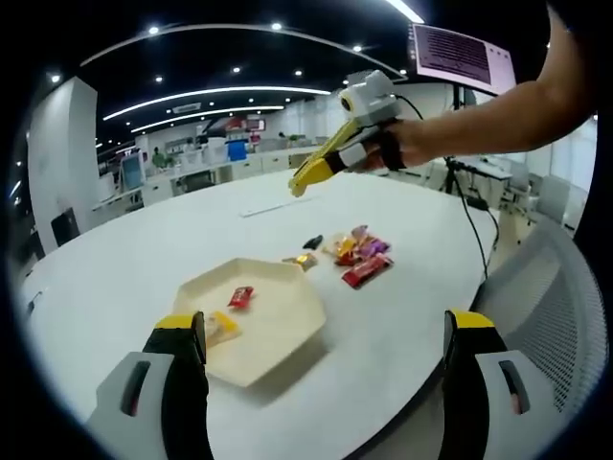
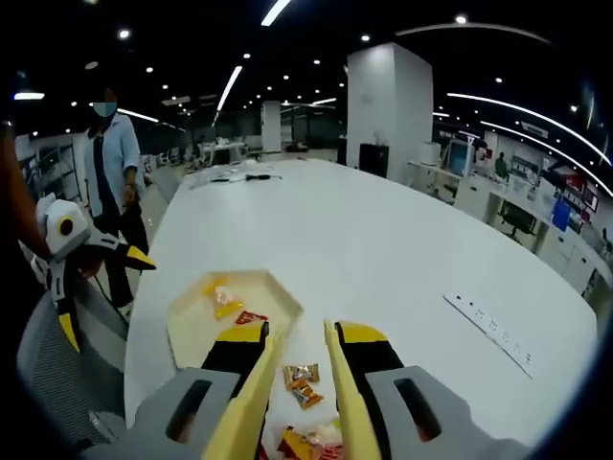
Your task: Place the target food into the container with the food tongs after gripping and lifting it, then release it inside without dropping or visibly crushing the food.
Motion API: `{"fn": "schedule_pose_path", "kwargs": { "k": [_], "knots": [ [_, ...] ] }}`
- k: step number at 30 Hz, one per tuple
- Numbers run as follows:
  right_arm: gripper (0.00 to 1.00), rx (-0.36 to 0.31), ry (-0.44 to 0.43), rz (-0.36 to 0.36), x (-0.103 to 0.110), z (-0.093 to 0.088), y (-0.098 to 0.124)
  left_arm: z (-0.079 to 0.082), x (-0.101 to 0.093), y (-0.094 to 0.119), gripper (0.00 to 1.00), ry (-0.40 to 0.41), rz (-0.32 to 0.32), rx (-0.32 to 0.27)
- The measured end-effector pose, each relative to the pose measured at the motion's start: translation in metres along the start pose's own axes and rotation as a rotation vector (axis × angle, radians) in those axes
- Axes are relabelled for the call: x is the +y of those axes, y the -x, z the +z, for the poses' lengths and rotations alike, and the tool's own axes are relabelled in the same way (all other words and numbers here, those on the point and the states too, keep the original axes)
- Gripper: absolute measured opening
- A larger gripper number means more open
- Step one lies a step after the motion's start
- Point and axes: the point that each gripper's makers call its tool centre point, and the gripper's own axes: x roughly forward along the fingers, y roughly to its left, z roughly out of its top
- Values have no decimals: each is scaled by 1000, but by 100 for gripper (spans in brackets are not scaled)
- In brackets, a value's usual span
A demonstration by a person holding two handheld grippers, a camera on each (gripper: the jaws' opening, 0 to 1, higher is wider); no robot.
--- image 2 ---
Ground orange snack bar packet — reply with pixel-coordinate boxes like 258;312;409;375
276;425;312;459

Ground blue box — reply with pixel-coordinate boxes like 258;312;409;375
550;198;574;231

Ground white desk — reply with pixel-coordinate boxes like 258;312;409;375
195;138;250;167

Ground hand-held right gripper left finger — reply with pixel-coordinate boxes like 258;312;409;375
79;320;270;460

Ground brown orange candy packet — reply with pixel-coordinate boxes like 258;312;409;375
282;362;321;388
290;384;326;412

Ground pale yellow food tongs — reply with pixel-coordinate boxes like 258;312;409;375
200;318;382;460

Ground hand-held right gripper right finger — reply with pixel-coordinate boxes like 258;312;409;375
333;321;532;460

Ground black office chair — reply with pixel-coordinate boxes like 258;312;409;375
500;200;537;241

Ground long white counter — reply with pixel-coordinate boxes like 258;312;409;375
406;160;613;308

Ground cream hexagonal container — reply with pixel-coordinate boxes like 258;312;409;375
165;268;306;373

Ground white square pillar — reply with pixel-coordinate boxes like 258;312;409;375
345;41;435;186

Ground white mesh office chair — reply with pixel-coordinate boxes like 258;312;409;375
16;277;130;451

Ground white machine with blue screen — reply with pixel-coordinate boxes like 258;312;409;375
447;136;475;176

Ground black cabinet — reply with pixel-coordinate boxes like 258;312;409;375
358;142;390;179

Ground white recessed power strip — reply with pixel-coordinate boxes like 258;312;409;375
443;290;535;380

